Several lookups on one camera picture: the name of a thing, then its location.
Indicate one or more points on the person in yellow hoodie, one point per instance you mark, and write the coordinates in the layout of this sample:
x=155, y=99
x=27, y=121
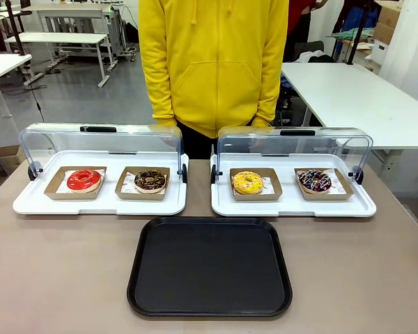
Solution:
x=212, y=62

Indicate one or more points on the white display tray base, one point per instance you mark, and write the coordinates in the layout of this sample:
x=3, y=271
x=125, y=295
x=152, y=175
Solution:
x=292, y=208
x=101, y=205

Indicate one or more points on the black plastic serving tray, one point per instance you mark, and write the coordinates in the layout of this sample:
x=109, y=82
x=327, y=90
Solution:
x=209, y=268

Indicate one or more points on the chocolate donut with sprinkles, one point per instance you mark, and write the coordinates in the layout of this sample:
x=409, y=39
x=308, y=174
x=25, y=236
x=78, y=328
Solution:
x=141, y=181

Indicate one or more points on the clear hinged display lid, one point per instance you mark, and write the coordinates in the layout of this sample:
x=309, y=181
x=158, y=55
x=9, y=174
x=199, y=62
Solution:
x=101, y=139
x=296, y=141

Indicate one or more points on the large white table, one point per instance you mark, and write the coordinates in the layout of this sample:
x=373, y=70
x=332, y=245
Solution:
x=355, y=94

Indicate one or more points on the black camera stand pole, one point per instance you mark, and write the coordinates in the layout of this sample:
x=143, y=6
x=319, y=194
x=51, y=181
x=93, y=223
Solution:
x=16, y=28
x=358, y=31

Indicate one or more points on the yellow glazed donut with sprinkles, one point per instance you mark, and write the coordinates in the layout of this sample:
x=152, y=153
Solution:
x=241, y=183

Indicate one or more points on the white cardboard storage box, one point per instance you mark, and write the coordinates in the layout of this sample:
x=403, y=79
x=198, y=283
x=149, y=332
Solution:
x=380, y=50

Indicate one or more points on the white table with white legs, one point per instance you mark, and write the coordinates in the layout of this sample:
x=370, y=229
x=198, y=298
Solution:
x=69, y=8
x=55, y=37

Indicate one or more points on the red glazed donut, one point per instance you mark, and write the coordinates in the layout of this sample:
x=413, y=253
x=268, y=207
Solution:
x=75, y=182

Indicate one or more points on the brown cardboard box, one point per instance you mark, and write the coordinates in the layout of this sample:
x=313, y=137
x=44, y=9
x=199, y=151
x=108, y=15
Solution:
x=386, y=21

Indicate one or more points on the dark donut with pink drizzle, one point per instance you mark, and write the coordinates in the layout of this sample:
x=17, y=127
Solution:
x=307, y=182

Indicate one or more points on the brown cardboard donut tray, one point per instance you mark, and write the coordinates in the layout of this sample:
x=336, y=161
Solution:
x=341, y=189
x=125, y=193
x=55, y=189
x=273, y=188

